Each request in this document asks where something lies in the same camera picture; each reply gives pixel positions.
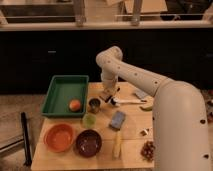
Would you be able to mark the green plastic tray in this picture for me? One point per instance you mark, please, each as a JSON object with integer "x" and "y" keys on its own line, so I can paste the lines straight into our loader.
{"x": 63, "y": 89}

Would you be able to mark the orange fruit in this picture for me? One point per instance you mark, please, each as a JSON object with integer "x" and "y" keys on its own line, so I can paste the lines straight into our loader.
{"x": 75, "y": 105}

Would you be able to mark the blue sponge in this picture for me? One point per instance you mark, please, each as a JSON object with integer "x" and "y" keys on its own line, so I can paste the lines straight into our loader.
{"x": 117, "y": 120}

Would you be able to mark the purple bowl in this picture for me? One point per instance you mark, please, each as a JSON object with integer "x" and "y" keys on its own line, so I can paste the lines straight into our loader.
{"x": 88, "y": 143}

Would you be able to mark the grey cloth piece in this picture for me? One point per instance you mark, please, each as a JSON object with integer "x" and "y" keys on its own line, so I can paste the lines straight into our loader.
{"x": 140, "y": 94}

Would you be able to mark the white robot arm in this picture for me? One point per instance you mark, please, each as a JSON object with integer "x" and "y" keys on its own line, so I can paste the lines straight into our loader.
{"x": 180, "y": 127}

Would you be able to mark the orange bowl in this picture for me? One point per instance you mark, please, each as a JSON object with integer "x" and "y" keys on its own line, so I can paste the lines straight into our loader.
{"x": 59, "y": 138}

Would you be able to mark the black stand left of table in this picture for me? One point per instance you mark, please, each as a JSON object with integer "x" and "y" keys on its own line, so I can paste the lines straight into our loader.
{"x": 28, "y": 160}

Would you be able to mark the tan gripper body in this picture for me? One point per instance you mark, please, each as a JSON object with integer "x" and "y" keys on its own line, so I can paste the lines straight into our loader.
{"x": 106, "y": 93}

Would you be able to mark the small green cup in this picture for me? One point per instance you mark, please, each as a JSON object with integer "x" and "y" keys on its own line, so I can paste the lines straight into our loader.
{"x": 88, "y": 121}

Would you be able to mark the metal cup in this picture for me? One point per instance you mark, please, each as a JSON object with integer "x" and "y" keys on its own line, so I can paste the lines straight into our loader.
{"x": 94, "y": 105}

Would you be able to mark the metal fork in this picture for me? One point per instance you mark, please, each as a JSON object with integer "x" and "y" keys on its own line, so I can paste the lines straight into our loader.
{"x": 145, "y": 132}

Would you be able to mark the bunch of red grapes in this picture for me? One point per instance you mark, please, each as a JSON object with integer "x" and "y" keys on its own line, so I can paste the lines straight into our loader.
{"x": 147, "y": 151}

